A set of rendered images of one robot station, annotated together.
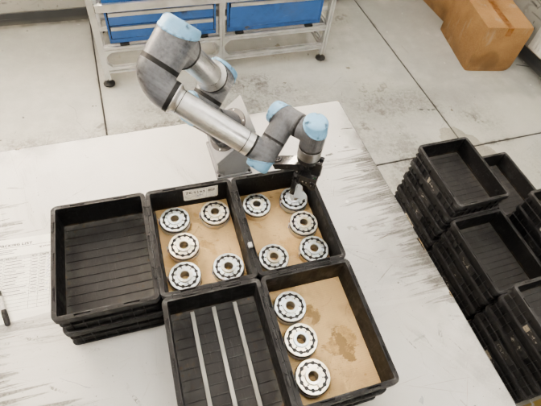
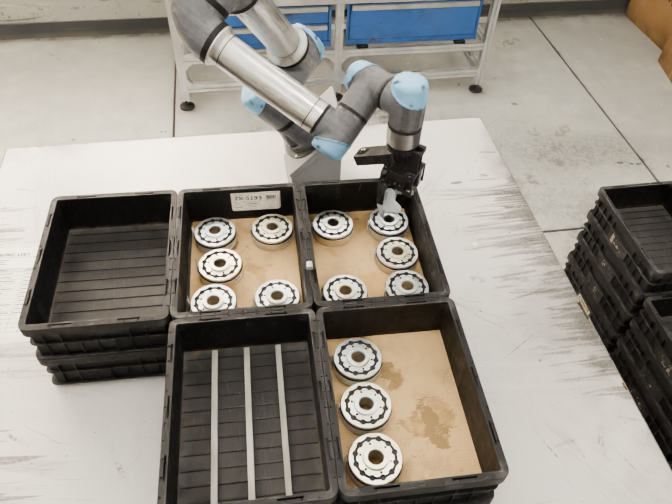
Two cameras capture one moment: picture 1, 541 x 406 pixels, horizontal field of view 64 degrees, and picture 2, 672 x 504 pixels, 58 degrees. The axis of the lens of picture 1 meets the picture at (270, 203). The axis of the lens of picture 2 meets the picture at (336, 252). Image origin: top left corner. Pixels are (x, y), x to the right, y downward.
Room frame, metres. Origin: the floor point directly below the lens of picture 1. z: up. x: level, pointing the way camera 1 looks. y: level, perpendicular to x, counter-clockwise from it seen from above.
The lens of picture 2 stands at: (-0.14, -0.23, 1.95)
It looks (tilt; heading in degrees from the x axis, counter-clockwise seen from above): 48 degrees down; 14
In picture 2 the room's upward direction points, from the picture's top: 3 degrees clockwise
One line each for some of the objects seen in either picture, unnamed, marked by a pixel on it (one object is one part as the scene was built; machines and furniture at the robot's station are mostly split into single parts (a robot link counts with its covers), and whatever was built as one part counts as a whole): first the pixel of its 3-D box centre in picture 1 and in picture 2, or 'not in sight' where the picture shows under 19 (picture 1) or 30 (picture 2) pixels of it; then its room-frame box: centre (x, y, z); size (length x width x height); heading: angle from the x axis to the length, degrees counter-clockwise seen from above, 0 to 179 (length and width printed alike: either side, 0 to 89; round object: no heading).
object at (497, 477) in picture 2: (325, 328); (402, 387); (0.48, -0.22, 0.92); 0.40 x 0.30 x 0.02; 24
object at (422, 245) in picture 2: (283, 225); (367, 252); (0.84, -0.06, 0.87); 0.40 x 0.30 x 0.11; 24
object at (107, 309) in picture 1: (103, 252); (106, 255); (0.60, 0.49, 0.92); 0.40 x 0.30 x 0.02; 24
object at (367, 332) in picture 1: (322, 333); (399, 400); (0.48, -0.22, 0.87); 0.40 x 0.30 x 0.11; 24
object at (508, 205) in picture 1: (494, 193); not in sight; (1.70, -1.28, 0.26); 0.40 x 0.30 x 0.23; 26
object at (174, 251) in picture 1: (183, 246); (220, 264); (0.70, 0.26, 0.86); 0.10 x 0.10 x 0.01
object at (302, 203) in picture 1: (294, 198); (388, 220); (0.97, -0.08, 0.86); 0.10 x 0.10 x 0.01
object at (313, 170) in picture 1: (307, 168); (402, 164); (0.94, -0.10, 1.08); 0.09 x 0.08 x 0.12; 77
